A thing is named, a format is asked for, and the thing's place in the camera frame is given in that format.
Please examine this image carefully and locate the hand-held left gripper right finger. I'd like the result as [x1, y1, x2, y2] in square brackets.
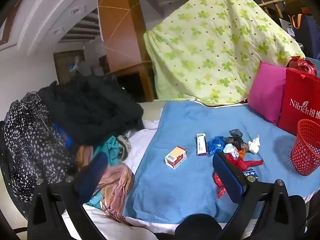
[212, 151, 308, 240]

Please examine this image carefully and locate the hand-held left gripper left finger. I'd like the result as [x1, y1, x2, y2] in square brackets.
[27, 151, 110, 240]

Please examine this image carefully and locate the white blue wrapper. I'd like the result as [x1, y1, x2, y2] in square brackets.
[223, 144, 240, 158]

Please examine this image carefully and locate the blue plastic bag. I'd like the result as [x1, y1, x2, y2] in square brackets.
[207, 136, 227, 155]

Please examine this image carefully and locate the white tissue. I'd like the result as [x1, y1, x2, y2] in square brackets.
[247, 135, 261, 153]

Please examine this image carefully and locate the black plastic bag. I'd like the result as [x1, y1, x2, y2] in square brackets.
[225, 129, 249, 153]

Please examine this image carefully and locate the purple white long box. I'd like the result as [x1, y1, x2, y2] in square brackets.
[196, 133, 208, 156]

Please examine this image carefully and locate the orange white medicine box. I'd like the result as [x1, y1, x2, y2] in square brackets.
[164, 146, 187, 170]

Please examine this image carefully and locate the red mesh basket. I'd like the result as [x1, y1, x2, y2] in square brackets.
[291, 119, 320, 176]

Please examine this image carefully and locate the pink orange scarf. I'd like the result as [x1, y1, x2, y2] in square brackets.
[76, 145, 135, 225]

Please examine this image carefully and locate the teal cloth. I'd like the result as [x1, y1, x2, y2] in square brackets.
[92, 136, 125, 168]

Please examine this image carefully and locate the blue cloth strip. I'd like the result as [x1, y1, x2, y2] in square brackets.
[54, 122, 74, 150]

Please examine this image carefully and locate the blue blanket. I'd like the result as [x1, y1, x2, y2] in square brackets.
[122, 101, 320, 224]

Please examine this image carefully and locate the black clothing pile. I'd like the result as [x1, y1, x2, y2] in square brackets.
[37, 75, 145, 145]

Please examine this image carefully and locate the black white floral cloth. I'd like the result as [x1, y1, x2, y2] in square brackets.
[4, 92, 80, 205]

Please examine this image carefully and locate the pink pillow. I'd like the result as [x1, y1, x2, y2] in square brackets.
[247, 61, 288, 125]

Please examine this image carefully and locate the brown lattice door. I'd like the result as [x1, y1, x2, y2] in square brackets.
[54, 50, 85, 84]

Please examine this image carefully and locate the red shopping bag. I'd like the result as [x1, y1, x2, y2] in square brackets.
[278, 67, 320, 137]

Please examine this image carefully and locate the crumpled shiny red plastic bag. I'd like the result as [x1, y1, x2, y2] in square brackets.
[286, 56, 318, 75]

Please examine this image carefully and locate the green floral quilt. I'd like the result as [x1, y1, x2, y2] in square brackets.
[144, 0, 307, 107]

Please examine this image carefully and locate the light blue box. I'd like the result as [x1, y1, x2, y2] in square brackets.
[306, 57, 320, 77]

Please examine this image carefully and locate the navy bag with orange straps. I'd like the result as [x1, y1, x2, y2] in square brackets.
[287, 5, 320, 58]

